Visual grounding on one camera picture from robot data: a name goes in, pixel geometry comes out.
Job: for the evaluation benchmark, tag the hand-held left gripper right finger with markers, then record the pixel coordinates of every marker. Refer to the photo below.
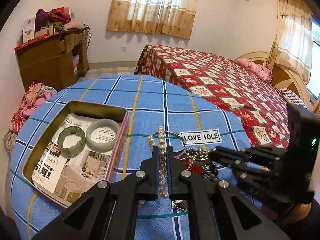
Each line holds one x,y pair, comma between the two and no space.
169,172

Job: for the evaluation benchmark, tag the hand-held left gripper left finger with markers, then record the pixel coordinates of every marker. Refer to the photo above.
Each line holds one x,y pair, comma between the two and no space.
157,172

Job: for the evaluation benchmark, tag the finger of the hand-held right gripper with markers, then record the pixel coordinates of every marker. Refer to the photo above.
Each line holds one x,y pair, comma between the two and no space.
232,155
262,182

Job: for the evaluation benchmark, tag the thin silver bangle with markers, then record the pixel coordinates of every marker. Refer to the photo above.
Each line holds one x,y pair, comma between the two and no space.
175,131

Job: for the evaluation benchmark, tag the rectangular metal tin box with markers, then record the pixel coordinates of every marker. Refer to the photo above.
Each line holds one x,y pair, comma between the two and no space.
75,108

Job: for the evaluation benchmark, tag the person's right forearm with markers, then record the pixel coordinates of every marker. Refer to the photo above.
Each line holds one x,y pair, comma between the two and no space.
308,217

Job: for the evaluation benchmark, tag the white printed label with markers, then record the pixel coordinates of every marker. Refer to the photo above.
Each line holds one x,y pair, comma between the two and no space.
200,137

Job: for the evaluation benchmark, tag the striped pillow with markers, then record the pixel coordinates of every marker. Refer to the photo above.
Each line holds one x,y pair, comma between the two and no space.
292,96

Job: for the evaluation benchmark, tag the blue checked tablecloth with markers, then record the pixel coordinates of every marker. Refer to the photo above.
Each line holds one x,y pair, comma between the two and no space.
150,100

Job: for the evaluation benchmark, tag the printed magazine page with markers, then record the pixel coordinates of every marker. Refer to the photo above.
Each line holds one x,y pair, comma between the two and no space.
82,170

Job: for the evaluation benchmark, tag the cream wooden headboard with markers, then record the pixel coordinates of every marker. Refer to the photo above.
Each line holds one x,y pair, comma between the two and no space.
287,80

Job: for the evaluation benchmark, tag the bed with red quilt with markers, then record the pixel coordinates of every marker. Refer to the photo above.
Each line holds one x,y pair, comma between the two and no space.
212,80

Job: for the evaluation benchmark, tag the grey jade bangle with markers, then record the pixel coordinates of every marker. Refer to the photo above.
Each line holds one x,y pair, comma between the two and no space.
90,131

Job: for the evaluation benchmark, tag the pink pillow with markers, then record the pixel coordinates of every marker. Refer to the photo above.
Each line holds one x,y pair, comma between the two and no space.
255,68

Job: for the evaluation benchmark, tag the window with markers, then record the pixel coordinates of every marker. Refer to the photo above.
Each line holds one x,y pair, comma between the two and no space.
315,62

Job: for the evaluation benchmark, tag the narrow beige patterned curtain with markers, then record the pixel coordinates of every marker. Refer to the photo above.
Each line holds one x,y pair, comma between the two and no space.
292,40

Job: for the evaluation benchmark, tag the purple box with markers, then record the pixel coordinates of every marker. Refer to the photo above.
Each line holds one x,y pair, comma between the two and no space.
75,65

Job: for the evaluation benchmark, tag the pink and red clothes pile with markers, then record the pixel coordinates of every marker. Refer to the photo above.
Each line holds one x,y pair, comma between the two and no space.
32,102

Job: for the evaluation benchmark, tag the floral patterned cloth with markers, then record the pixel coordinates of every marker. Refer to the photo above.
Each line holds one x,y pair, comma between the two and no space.
9,145

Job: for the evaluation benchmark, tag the wooden desk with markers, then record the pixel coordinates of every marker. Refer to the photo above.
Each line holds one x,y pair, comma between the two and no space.
50,62

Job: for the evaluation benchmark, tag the wide beige patterned curtain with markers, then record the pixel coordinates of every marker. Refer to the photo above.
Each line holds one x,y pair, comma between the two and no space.
155,7

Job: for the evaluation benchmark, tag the flat red box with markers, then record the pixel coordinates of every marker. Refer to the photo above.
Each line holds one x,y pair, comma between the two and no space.
32,42

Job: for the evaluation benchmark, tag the pile of clothes on desk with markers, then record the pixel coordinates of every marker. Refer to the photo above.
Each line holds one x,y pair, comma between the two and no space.
60,18

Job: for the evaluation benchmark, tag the white printed box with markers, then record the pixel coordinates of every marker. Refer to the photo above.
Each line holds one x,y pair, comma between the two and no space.
28,28

